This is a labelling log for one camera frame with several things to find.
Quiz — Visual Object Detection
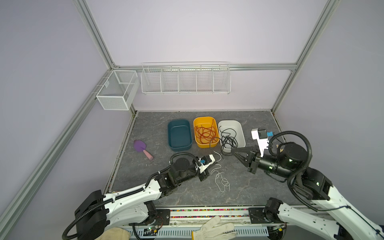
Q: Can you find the black cable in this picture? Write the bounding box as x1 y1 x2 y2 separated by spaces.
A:
209 125 241 157

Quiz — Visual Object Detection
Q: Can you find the red cable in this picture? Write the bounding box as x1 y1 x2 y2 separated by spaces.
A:
194 118 218 145

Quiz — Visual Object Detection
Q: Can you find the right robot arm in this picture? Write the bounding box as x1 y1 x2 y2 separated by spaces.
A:
231 130 384 240

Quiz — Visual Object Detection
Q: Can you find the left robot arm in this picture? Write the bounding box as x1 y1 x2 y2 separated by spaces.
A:
62 152 216 240

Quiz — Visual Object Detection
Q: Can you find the white plastic bin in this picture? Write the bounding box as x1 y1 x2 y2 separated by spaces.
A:
218 120 246 154

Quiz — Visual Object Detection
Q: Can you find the yellow plastic bin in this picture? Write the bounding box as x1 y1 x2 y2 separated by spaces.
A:
193 117 220 149

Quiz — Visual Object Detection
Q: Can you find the teal plastic bin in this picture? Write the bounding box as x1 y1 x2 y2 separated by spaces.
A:
168 119 193 152

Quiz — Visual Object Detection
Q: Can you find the white work glove centre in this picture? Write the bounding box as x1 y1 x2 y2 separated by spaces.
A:
191 216 237 240

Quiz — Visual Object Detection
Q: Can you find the purple pink scoop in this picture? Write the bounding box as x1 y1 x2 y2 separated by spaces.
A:
134 140 154 160

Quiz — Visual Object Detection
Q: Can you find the cream work glove left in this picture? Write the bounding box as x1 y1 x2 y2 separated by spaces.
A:
96 228 131 240

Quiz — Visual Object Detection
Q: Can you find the small white mesh basket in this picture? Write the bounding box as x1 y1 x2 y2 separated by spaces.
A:
96 70 140 111

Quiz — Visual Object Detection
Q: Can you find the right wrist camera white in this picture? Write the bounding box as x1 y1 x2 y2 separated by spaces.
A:
251 129 274 158

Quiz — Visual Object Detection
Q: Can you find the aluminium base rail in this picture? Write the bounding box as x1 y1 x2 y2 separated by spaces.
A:
138 206 288 230

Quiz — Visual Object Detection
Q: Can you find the long white wire basket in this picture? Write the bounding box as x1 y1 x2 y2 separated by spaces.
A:
141 62 232 95

